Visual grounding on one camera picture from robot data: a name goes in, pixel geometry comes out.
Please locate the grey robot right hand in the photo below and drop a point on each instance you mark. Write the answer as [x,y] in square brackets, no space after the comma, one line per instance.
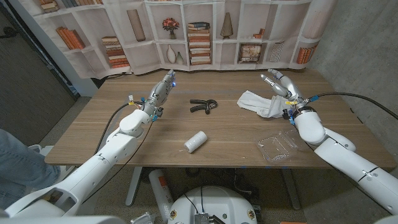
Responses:
[290,90]

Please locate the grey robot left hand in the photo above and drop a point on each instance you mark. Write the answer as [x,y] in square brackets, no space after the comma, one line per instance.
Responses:
[160,91]

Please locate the white cloth napkin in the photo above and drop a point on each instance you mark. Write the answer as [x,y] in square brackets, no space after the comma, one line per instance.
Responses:
[253,102]

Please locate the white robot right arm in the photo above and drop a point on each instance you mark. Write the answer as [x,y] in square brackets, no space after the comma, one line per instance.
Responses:
[348,158]

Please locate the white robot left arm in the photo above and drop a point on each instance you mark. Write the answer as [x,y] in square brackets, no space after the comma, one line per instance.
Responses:
[99,161]

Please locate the black spring clamp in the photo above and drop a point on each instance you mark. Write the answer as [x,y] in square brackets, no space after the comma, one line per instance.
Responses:
[209,105]

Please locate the clear plastic clamshell container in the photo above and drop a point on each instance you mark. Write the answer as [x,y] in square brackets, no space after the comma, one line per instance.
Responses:
[275,149]

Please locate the white thread spool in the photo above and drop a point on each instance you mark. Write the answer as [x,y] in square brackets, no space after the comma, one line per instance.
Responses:
[195,142]

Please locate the printed bookshelf backdrop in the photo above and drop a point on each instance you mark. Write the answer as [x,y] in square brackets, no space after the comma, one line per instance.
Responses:
[140,59]

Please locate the white roll with orange label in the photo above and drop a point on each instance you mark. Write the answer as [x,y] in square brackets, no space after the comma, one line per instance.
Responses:
[160,189]

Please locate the white table leg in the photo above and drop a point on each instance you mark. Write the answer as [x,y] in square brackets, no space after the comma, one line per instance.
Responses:
[133,186]

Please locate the grey table leg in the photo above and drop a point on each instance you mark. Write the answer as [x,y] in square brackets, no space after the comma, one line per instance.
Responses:
[292,189]

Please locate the white robot torso base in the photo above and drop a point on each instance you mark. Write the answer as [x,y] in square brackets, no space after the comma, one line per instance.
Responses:
[217,202]

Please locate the crumpled silver wrapper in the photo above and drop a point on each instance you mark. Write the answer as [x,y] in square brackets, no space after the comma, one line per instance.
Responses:
[143,219]

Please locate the white chair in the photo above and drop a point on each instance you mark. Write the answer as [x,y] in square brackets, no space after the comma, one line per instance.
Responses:
[45,151]

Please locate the orange object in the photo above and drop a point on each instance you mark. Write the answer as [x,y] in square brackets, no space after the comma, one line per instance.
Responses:
[292,222]

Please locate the grey electronics box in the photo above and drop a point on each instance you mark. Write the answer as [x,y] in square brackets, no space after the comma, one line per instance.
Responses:
[201,219]

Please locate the person's leg in jeans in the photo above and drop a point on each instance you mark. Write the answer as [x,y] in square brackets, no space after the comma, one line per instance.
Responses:
[21,165]

